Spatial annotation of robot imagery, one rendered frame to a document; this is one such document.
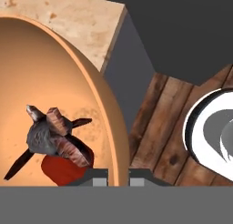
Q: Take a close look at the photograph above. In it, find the grey brown fish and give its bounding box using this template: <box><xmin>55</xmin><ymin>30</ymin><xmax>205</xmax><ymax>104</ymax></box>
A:
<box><xmin>3</xmin><ymin>104</ymin><xmax>95</xmax><ymax>181</ymax></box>

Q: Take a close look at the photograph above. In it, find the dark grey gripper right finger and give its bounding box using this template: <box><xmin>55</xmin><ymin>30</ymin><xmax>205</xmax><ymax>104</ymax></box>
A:
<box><xmin>128</xmin><ymin>168</ymin><xmax>173</xmax><ymax>188</ymax></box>

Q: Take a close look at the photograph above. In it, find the red bell pepper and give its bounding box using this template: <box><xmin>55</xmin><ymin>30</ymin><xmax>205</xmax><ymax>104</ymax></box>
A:
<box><xmin>40</xmin><ymin>145</ymin><xmax>95</xmax><ymax>187</ymax></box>

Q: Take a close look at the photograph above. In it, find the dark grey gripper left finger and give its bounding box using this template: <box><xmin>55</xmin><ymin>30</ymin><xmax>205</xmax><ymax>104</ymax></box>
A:
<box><xmin>66</xmin><ymin>168</ymin><xmax>109</xmax><ymax>188</ymax></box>

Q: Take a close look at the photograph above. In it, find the grey counter with beige top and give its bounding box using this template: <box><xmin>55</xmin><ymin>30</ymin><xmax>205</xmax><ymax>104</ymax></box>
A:
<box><xmin>0</xmin><ymin>0</ymin><xmax>157</xmax><ymax>135</ymax></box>

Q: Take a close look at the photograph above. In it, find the orange bowl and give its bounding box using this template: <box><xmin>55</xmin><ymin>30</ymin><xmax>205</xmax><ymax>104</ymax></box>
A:
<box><xmin>0</xmin><ymin>13</ymin><xmax>131</xmax><ymax>188</ymax></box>

